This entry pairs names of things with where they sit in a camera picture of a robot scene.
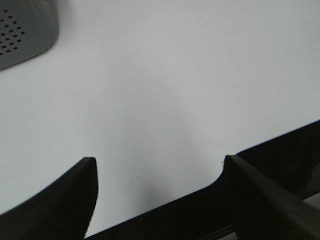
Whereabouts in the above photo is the grey perforated plastic basket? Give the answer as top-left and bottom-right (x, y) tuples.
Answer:
(0, 0), (59, 69)

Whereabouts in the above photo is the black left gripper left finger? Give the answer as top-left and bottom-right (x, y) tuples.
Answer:
(0, 157), (99, 240)

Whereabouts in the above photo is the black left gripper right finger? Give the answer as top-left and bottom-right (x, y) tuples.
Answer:
(222, 155), (320, 240)

